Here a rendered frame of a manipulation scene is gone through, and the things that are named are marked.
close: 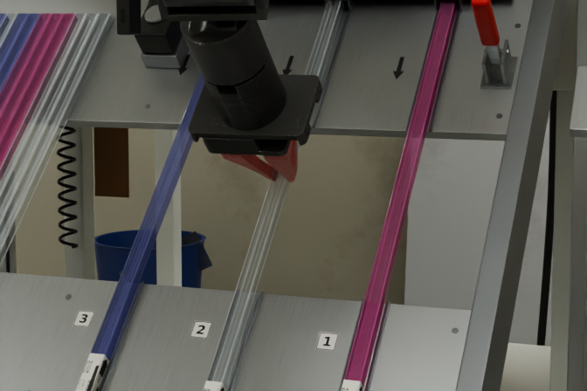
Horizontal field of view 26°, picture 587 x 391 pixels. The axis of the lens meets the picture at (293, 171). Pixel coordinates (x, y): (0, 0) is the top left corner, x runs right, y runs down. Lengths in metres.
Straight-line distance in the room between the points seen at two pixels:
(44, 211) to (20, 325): 3.27
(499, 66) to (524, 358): 0.70
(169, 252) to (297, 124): 0.96
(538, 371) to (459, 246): 1.89
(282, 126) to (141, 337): 0.21
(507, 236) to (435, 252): 2.58
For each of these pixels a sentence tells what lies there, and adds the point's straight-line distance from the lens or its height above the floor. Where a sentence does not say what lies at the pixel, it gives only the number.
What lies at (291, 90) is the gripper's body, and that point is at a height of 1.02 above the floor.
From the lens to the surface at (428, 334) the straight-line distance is 1.00.
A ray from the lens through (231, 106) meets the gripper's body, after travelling 1.02.
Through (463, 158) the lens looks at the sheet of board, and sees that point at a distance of 3.60.
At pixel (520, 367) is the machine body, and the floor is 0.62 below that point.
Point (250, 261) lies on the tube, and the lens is 1.06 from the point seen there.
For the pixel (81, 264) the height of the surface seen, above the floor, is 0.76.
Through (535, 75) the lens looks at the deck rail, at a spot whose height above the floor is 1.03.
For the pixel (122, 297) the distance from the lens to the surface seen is 1.09.
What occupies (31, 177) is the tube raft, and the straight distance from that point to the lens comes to 1.22.
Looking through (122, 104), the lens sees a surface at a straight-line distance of 1.26.
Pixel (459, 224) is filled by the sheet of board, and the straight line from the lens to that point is 3.60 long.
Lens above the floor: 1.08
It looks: 7 degrees down
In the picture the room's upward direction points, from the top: straight up
